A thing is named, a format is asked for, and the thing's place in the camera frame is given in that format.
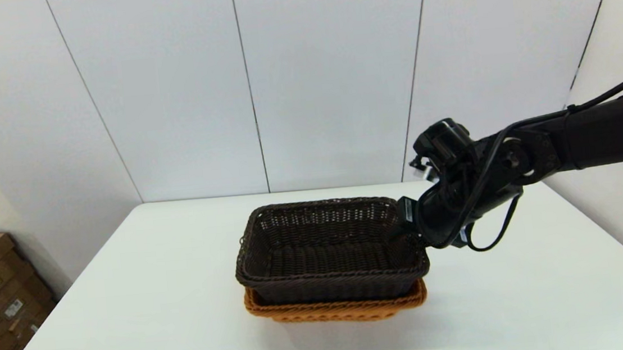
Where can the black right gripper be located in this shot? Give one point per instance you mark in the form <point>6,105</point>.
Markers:
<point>444,214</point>

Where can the dark brown wicker basket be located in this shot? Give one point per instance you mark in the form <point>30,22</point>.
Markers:
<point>333,289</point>

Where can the orange wicker basket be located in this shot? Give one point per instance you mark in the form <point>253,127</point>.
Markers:
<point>334,311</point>

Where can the black and silver right robot arm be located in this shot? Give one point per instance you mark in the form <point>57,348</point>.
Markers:
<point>607,135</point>

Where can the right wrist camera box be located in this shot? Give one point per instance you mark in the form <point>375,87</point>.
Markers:
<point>409,210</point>

